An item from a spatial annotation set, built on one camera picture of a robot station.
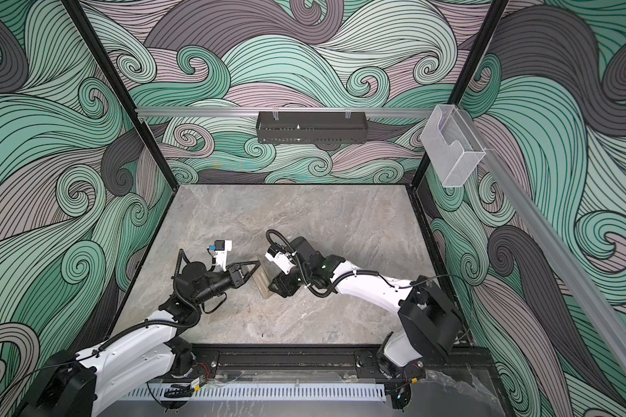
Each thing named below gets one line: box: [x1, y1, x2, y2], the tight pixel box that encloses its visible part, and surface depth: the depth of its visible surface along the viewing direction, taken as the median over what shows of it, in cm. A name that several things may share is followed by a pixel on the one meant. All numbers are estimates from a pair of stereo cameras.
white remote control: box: [252, 257, 282, 299], surface depth 77 cm
